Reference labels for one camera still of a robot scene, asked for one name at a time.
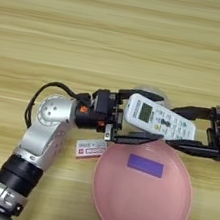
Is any purple rectangular block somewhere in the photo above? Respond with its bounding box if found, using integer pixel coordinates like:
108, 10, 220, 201
125, 153, 167, 180

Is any pink round plate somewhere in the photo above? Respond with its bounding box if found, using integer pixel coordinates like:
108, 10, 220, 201
85, 130, 202, 220

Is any clear adhesive tape roll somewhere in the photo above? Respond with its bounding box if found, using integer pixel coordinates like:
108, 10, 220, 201
123, 81, 176, 143

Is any small pink white box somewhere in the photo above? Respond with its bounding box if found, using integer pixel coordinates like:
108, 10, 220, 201
74, 135, 110, 164

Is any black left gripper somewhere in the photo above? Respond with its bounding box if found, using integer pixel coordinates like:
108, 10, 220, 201
70, 79, 171, 152

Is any left gripper labelled black box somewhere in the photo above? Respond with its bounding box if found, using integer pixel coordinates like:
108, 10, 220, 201
89, 87, 113, 118

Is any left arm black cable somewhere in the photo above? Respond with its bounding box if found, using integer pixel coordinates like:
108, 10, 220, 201
22, 78, 97, 140

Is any white remote control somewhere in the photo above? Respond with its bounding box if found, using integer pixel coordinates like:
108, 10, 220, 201
120, 91, 201, 145

